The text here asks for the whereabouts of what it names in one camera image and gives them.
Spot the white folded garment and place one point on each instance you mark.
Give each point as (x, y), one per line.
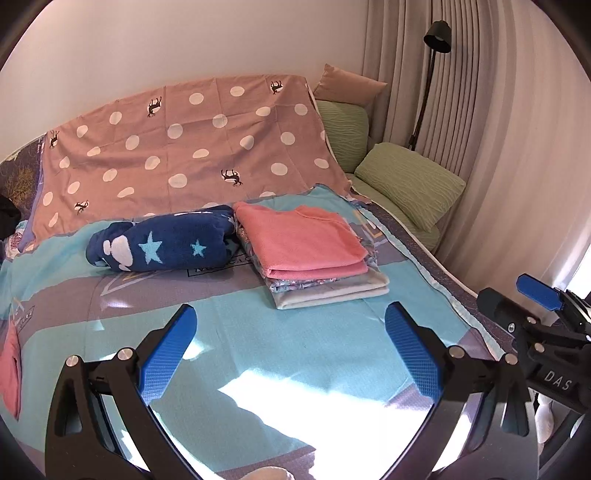
(332, 295)

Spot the green square pillow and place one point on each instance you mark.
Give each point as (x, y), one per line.
(344, 134)

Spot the green long pillow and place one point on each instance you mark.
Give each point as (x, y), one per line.
(411, 184)

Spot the navy star print blanket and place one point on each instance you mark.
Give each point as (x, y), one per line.
(175, 242)

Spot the tan pillow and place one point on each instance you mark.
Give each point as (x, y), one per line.
(346, 85)

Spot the pink cloth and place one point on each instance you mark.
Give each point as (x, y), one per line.
(10, 369)

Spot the grey tree print pillow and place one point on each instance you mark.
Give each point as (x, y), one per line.
(21, 170)

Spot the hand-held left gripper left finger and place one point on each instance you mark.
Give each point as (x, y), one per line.
(166, 350)

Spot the turquoise and grey bedspread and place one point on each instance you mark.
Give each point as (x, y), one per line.
(258, 350)

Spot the black floor lamp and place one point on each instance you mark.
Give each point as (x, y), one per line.
(436, 37)

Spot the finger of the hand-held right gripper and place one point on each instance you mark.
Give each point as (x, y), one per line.
(540, 291)

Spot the beige curtain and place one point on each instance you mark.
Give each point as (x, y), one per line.
(508, 138)

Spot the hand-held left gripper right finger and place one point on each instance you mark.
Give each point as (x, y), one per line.
(413, 355)

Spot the blue floral folded garment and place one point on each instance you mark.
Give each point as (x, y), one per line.
(323, 282)

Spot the dark clothes pile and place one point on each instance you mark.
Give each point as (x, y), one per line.
(8, 217)

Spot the pink knit sweater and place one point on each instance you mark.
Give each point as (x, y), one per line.
(300, 240)

